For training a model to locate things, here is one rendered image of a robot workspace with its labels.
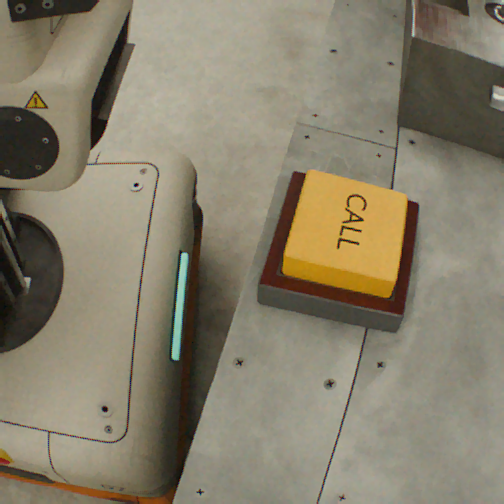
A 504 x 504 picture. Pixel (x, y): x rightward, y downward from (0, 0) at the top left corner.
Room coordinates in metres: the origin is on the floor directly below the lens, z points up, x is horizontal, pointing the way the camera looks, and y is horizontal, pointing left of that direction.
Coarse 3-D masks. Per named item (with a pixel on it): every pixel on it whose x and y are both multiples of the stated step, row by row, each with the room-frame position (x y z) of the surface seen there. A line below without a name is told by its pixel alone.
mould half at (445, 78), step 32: (416, 0) 0.38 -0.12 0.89; (480, 0) 0.40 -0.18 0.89; (416, 32) 0.33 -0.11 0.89; (448, 32) 0.34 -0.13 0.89; (480, 32) 0.35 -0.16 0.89; (416, 64) 0.32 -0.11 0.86; (448, 64) 0.32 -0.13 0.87; (480, 64) 0.31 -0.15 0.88; (416, 96) 0.32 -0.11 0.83; (448, 96) 0.32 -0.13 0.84; (480, 96) 0.31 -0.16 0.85; (416, 128) 0.32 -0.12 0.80; (448, 128) 0.32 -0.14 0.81; (480, 128) 0.31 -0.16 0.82
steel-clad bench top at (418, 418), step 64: (384, 0) 0.52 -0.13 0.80; (320, 64) 0.39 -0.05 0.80; (384, 64) 0.40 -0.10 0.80; (320, 128) 0.31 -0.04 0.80; (384, 128) 0.32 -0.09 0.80; (448, 192) 0.26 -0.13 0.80; (256, 256) 0.21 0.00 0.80; (448, 256) 0.21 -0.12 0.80; (256, 320) 0.17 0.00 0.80; (320, 320) 0.17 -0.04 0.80; (448, 320) 0.17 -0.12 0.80; (256, 384) 0.13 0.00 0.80; (320, 384) 0.13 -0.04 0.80; (384, 384) 0.13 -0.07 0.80; (448, 384) 0.13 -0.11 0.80; (192, 448) 0.09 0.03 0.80; (256, 448) 0.09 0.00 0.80; (320, 448) 0.09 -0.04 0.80; (384, 448) 0.09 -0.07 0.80; (448, 448) 0.09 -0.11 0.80
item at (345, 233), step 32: (320, 192) 0.23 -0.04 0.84; (352, 192) 0.23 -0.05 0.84; (384, 192) 0.23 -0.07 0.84; (320, 224) 0.21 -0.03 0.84; (352, 224) 0.21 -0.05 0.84; (384, 224) 0.21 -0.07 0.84; (288, 256) 0.19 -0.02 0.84; (320, 256) 0.19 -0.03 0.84; (352, 256) 0.19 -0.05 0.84; (384, 256) 0.19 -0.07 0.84; (352, 288) 0.18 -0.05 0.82; (384, 288) 0.17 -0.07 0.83
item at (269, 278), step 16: (304, 176) 0.25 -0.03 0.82; (288, 192) 0.24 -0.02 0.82; (288, 208) 0.23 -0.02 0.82; (416, 208) 0.23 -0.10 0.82; (288, 224) 0.22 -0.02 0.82; (416, 224) 0.22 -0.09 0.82; (272, 256) 0.20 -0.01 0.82; (272, 272) 0.19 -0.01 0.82; (400, 272) 0.19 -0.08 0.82; (288, 288) 0.18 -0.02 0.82; (304, 288) 0.18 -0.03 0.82; (320, 288) 0.18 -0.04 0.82; (400, 288) 0.18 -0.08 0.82; (352, 304) 0.17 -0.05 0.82; (368, 304) 0.17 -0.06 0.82; (384, 304) 0.17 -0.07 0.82; (400, 304) 0.17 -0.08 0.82
